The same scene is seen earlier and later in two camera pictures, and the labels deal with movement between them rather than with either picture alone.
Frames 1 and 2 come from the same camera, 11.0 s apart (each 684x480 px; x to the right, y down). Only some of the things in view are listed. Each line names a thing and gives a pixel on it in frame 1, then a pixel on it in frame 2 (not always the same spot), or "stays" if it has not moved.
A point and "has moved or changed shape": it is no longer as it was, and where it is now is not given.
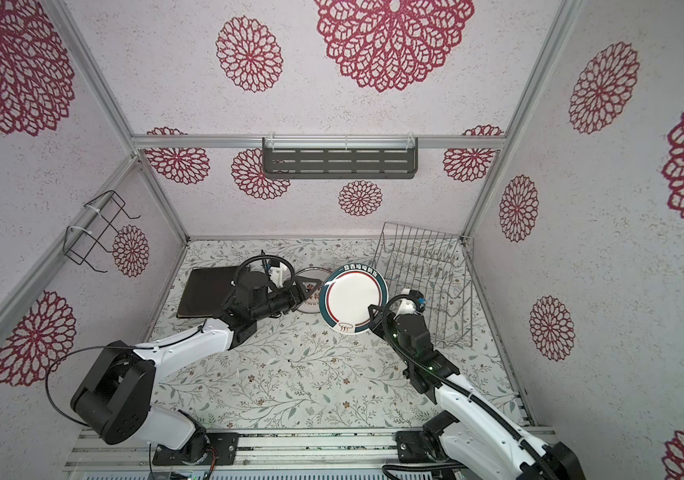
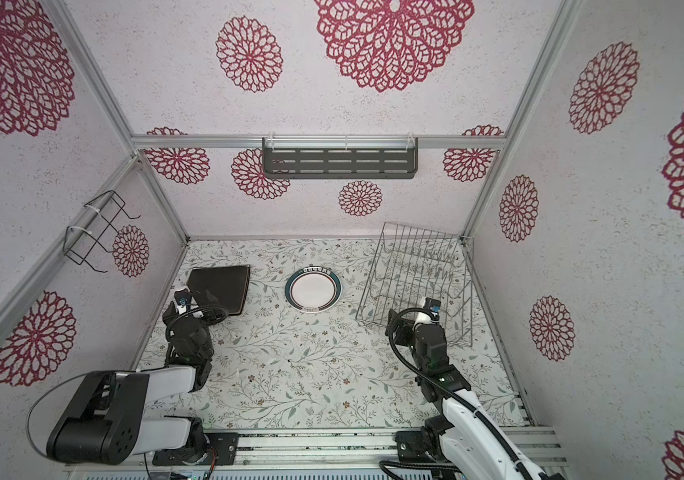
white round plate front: x=346 y=295 has moved or changed shape
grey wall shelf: x=341 y=158 stays
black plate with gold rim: x=205 y=291 stays
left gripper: x=303 y=293 → x=211 y=312
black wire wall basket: x=92 y=227 stays
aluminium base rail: x=260 y=450 stays
